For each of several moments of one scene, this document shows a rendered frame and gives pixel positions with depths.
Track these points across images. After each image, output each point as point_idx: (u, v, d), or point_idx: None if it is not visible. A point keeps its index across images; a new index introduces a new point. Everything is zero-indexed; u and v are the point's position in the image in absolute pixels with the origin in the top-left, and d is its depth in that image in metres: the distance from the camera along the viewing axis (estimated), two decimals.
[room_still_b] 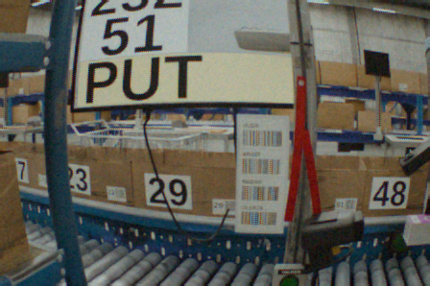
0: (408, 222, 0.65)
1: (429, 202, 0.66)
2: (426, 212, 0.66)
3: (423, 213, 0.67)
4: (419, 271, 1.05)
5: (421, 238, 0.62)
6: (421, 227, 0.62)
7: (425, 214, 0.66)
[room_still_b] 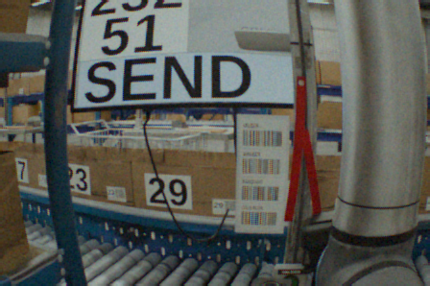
0: None
1: None
2: None
3: None
4: (419, 271, 1.05)
5: None
6: None
7: None
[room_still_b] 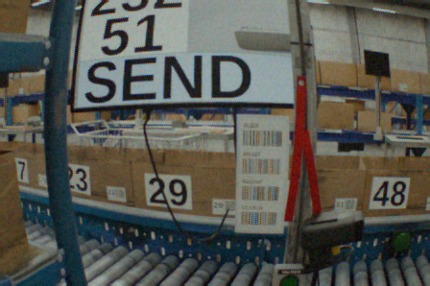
0: None
1: None
2: None
3: None
4: (419, 271, 1.05)
5: None
6: None
7: None
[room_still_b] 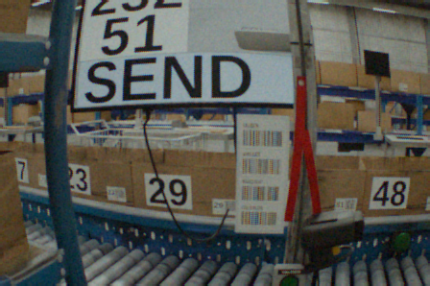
0: None
1: None
2: None
3: None
4: (419, 271, 1.05)
5: None
6: None
7: None
